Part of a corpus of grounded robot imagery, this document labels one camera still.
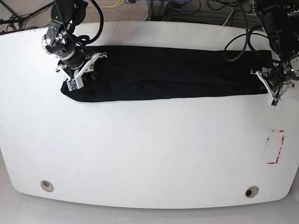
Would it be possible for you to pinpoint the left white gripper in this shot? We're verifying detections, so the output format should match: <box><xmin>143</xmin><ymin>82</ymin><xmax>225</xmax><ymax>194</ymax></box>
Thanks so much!
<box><xmin>251</xmin><ymin>67</ymin><xmax>294</xmax><ymax>99</ymax></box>

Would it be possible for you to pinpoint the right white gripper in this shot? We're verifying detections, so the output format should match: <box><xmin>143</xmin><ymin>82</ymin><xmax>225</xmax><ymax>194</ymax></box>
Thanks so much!
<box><xmin>56</xmin><ymin>51</ymin><xmax>107</xmax><ymax>81</ymax></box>

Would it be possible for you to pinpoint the black T-shirt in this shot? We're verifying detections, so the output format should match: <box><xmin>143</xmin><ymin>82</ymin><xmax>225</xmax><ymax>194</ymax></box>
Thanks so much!
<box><xmin>61</xmin><ymin>46</ymin><xmax>271</xmax><ymax>103</ymax></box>

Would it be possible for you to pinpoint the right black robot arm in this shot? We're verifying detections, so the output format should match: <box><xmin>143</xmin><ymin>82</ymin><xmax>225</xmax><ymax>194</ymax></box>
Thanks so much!
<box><xmin>42</xmin><ymin>0</ymin><xmax>104</xmax><ymax>80</ymax></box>

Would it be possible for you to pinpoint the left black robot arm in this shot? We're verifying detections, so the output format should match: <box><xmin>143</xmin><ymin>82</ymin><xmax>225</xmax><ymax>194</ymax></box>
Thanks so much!
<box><xmin>249</xmin><ymin>0</ymin><xmax>299</xmax><ymax>106</ymax></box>

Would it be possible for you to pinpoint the red tape rectangle marker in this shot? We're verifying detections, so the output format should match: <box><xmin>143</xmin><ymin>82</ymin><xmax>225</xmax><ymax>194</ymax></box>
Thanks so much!
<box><xmin>264</xmin><ymin>130</ymin><xmax>285</xmax><ymax>165</ymax></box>

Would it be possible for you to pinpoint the black tripod stand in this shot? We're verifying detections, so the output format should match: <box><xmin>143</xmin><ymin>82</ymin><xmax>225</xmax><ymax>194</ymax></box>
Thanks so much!
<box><xmin>0</xmin><ymin>0</ymin><xmax>54</xmax><ymax>33</ymax></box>

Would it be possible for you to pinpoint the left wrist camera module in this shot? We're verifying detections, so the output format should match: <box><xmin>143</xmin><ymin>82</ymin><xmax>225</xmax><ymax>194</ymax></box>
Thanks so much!
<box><xmin>271</xmin><ymin>98</ymin><xmax>280</xmax><ymax>106</ymax></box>

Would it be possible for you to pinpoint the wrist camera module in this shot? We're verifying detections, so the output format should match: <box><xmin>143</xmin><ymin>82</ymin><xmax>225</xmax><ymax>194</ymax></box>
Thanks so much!
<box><xmin>271</xmin><ymin>98</ymin><xmax>280</xmax><ymax>106</ymax></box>
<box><xmin>66</xmin><ymin>77</ymin><xmax>84</xmax><ymax>91</ymax></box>

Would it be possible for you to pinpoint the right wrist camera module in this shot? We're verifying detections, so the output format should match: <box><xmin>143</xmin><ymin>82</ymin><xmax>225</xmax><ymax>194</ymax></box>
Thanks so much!
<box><xmin>66</xmin><ymin>77</ymin><xmax>84</xmax><ymax>91</ymax></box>

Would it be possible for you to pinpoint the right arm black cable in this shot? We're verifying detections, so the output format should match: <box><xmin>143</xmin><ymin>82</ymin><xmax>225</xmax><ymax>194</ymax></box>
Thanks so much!
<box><xmin>70</xmin><ymin>0</ymin><xmax>105</xmax><ymax>51</ymax></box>

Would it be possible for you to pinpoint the right table cable grommet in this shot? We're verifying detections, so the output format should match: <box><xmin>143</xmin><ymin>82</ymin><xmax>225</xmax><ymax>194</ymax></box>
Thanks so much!
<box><xmin>245</xmin><ymin>186</ymin><xmax>259</xmax><ymax>198</ymax></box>

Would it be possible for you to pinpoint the table cable grommet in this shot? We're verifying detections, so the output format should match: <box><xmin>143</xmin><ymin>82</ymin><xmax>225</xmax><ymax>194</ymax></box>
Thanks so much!
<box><xmin>41</xmin><ymin>180</ymin><xmax>54</xmax><ymax>192</ymax></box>
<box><xmin>245</xmin><ymin>186</ymin><xmax>259</xmax><ymax>198</ymax></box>

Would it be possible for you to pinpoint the left table cable grommet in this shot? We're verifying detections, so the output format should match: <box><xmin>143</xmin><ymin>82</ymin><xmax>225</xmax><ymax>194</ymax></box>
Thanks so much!
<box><xmin>41</xmin><ymin>180</ymin><xmax>54</xmax><ymax>192</ymax></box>

